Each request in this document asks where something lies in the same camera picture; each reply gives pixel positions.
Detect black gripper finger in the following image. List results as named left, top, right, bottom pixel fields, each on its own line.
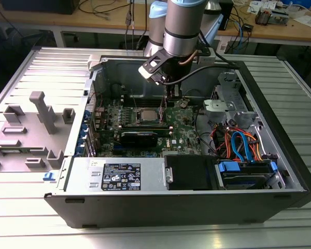
left=161, top=87, right=178, bottom=109

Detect silver CPU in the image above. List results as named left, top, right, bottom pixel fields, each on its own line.
left=139, top=108, right=159, bottom=122

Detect CPU socket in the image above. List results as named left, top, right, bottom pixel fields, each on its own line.
left=133, top=106, right=164, bottom=126

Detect RAM slot with white clips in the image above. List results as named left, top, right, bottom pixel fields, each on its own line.
left=121, top=94, right=169, bottom=99
left=122, top=100, right=169, bottom=104

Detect RAM slot with black clips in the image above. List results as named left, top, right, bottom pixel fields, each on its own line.
left=122, top=97, right=169, bottom=101
left=122, top=102, right=170, bottom=107

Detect green motherboard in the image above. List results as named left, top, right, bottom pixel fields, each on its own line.
left=94, top=97, right=205, bottom=159

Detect silver drive cage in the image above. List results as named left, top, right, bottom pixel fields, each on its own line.
left=209, top=72, right=246, bottom=103

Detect black graphics card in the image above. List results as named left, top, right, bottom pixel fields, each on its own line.
left=118, top=130, right=159, bottom=149

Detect black computer tower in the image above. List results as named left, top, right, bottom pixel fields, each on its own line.
left=221, top=0, right=235, bottom=31

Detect beige case latch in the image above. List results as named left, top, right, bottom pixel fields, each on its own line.
left=87, top=53, right=106, bottom=72

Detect hard disk in blue carrier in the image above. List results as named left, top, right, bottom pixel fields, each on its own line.
left=215, top=159, right=279, bottom=190

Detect copper coil transformer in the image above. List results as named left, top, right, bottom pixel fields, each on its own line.
left=255, top=7, right=272, bottom=26

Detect printed paper cards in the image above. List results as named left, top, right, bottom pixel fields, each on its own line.
left=248, top=0, right=278, bottom=13

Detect grey electronic device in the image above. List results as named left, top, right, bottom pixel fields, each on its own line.
left=271, top=7, right=292, bottom=26

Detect black PC case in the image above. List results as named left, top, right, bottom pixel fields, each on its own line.
left=44, top=48, right=311, bottom=229

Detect silver power supply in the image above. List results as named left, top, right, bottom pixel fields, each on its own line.
left=64, top=157, right=169, bottom=192

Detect wooden desk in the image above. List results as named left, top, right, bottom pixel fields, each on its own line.
left=0, top=0, right=311, bottom=44

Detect white paper sheet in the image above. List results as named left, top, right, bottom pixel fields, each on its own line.
left=292, top=15, right=311, bottom=27

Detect flat black box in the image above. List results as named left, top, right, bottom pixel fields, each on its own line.
left=1, top=0, right=77, bottom=15

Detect grey parts rack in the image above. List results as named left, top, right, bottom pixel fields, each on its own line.
left=0, top=90, right=76, bottom=173

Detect brown curved cable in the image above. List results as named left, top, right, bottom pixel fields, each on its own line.
left=178, top=50, right=198, bottom=65

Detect thin black wire loop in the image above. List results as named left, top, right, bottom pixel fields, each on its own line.
left=182, top=89, right=210, bottom=104

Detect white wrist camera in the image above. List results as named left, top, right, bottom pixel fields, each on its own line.
left=138, top=49, right=169, bottom=85

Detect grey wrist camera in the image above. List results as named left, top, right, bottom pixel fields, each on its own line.
left=196, top=48, right=216, bottom=64

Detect thick black camera cable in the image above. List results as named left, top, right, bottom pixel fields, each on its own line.
left=161, top=64, right=241, bottom=86

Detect silver metal bracket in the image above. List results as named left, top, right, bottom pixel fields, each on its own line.
left=202, top=99, right=236, bottom=119

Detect black wire with white label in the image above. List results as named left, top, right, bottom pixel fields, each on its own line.
left=110, top=82, right=127, bottom=97

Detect red black twisted wire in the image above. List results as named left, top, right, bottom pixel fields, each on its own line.
left=95, top=92, right=105, bottom=109

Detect blue network cable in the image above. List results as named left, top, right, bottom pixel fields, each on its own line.
left=234, top=20, right=247, bottom=50

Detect blue wire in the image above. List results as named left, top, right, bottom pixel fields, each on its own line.
left=230, top=131, right=256, bottom=164

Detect red orange wire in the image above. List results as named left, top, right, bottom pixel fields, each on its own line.
left=211, top=126, right=234, bottom=159

